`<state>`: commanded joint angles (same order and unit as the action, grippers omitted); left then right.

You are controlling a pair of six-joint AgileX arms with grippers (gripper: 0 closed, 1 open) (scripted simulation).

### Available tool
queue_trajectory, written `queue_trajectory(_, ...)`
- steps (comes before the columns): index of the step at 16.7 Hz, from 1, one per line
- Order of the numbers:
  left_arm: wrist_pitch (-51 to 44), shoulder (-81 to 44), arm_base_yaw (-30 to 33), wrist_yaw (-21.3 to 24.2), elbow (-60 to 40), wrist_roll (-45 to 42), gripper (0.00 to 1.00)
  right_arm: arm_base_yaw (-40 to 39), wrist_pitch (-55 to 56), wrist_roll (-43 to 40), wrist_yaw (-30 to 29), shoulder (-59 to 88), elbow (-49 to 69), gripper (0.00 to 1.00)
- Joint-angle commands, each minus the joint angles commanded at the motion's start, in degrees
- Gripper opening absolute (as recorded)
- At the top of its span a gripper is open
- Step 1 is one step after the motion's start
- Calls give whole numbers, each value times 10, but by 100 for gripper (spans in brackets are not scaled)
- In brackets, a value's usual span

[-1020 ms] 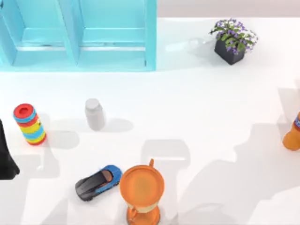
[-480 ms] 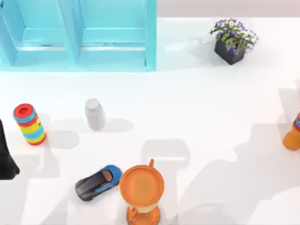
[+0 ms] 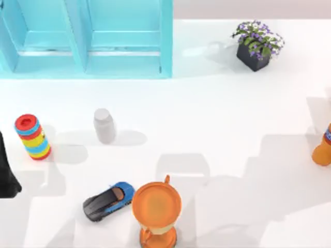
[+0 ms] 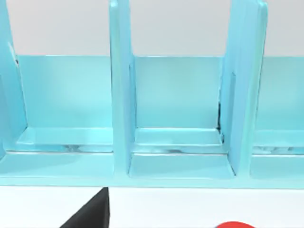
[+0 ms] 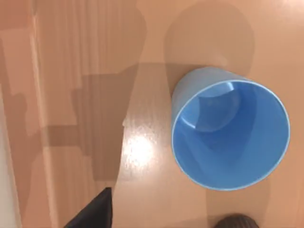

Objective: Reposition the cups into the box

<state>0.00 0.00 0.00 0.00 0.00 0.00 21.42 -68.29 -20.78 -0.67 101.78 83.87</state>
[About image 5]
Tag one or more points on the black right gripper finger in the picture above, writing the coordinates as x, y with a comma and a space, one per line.
97, 211

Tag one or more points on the dark grey round object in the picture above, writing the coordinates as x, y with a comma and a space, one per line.
237, 221

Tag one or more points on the blue plastic cup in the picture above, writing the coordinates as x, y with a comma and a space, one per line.
231, 135

